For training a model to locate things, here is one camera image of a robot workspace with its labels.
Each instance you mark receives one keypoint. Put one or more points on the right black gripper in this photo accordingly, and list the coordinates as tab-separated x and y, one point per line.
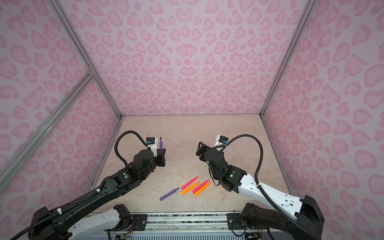
203	148

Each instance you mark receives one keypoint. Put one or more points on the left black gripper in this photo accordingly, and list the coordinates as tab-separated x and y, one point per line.
161	156

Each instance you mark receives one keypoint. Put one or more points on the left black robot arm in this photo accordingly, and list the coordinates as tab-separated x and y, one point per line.
55	224

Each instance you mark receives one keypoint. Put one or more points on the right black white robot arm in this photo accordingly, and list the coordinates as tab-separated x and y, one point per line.
302	218

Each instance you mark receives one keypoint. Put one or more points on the pink marker pen upper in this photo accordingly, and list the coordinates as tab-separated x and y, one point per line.
188	183

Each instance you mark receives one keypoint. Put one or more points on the pink marker pen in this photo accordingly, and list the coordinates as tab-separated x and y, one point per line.
188	183
199	187

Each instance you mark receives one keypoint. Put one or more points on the orange marker pen left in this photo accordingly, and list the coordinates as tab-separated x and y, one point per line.
190	188

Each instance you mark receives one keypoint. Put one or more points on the orange marker pen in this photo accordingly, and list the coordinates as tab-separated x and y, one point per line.
201	189
190	188

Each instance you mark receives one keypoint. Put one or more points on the pink marker pen lower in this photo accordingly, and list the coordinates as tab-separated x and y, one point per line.
199	187

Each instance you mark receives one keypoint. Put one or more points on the orange marker pen right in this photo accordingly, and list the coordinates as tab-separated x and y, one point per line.
201	189

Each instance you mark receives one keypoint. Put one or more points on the clear pen cap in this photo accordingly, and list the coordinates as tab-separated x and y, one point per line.
223	198

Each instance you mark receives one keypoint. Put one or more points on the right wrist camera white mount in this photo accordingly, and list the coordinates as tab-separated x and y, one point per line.
221	143

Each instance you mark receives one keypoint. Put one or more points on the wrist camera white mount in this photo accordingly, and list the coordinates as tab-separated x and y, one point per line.
152	145
221	143

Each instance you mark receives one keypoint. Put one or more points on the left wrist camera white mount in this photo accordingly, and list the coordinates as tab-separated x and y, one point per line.
152	145

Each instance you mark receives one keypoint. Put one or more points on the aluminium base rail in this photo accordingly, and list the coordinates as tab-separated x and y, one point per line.
191	226

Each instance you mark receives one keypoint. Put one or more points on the aluminium frame strut left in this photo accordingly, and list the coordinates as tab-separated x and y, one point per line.
23	155

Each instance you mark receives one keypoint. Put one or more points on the aluminium frame corner post left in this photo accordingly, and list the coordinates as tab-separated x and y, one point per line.
78	45

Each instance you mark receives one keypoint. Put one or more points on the aluminium frame corner post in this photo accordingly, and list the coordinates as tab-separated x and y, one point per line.
297	34
78	45

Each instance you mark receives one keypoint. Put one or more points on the aluminium frame corner post right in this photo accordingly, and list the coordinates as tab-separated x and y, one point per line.
297	34

